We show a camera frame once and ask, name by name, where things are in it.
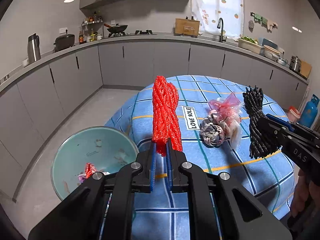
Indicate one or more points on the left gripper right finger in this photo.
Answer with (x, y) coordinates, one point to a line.
(170, 163)

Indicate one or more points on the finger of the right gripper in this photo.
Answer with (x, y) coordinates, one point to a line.
(270, 131)
(281, 122)

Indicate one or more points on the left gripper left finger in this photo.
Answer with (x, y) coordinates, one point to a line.
(152, 165)

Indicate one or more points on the red mesh net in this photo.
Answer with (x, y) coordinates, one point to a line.
(165, 124)

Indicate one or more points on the red plastic bag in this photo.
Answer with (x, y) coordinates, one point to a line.
(89, 170)

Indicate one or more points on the purple snack wrapper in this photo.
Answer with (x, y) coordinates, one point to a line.
(82, 177)

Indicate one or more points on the teal trash bin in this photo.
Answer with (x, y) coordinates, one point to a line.
(106, 148)

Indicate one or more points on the black kitchen faucet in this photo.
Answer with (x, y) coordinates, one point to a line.
(220, 27)

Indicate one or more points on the person's right hand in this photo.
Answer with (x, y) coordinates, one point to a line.
(302, 191)

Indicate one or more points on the white bucket red lid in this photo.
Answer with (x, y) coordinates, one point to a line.
(293, 114)

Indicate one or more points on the blue gas cylinder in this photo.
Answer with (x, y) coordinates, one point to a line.
(309, 112)

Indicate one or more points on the crumpled grey white wrapper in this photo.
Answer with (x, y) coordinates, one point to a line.
(213, 130)

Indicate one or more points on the blue plaid tablecloth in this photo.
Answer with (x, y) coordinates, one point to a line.
(163, 214)

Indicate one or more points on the clear pink plastic bag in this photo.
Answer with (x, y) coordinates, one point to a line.
(226, 113)

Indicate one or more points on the wooden cutting board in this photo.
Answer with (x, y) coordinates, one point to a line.
(305, 69)

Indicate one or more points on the stacked steel pot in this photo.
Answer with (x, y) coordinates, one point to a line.
(295, 64)

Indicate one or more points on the white bowls stack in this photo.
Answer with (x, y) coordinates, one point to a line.
(271, 53)

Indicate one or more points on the white basin with vegetables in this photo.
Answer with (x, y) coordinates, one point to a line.
(250, 44)

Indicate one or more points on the gas stove burner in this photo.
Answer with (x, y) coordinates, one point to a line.
(141, 32)

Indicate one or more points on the wooden knife block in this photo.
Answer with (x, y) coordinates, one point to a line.
(186, 27)

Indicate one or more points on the black wok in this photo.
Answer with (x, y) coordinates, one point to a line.
(114, 29)

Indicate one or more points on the grey base cabinets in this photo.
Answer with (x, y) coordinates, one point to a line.
(36, 99)

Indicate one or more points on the spice rack with bottles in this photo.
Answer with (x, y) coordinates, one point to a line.
(91, 29)

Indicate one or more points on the white patterned window curtain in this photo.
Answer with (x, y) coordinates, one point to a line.
(208, 12)

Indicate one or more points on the black rice cooker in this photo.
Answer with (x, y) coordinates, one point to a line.
(64, 41)

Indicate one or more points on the steel thermos kettle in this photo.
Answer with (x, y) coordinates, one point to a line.
(33, 48)

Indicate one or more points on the hanging cloths on wall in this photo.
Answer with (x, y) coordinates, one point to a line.
(268, 24)

